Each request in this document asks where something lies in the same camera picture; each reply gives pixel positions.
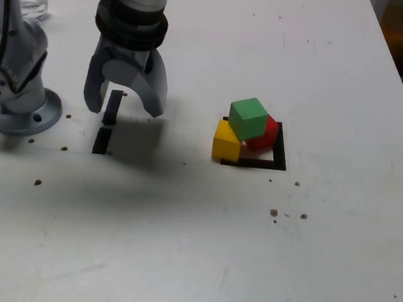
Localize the green cube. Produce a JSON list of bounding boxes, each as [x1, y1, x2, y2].
[[226, 95, 271, 143]]

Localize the black tape square outline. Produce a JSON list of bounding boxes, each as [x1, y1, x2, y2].
[[217, 115, 292, 173]]

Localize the black tape strip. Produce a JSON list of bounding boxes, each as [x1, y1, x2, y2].
[[91, 88, 125, 156]]

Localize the yellow cube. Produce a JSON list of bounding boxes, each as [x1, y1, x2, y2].
[[210, 118, 245, 163]]

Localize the red cube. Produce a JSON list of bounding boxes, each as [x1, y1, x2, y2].
[[243, 112, 282, 154]]

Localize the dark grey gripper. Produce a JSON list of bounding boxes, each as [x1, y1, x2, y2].
[[81, 33, 173, 121]]

